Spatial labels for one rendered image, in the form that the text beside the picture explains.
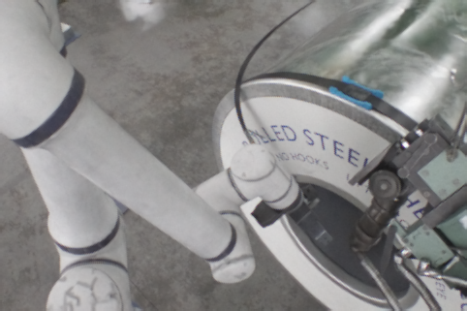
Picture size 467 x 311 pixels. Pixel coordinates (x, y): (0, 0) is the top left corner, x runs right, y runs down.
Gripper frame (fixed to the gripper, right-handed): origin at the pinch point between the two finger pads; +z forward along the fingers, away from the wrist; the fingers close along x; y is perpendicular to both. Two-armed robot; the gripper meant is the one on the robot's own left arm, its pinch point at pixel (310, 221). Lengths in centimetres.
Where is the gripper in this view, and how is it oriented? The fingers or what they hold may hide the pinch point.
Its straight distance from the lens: 114.5
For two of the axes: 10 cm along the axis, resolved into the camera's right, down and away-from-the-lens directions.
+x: -4.4, -5.3, 7.2
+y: 7.4, -6.7, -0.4
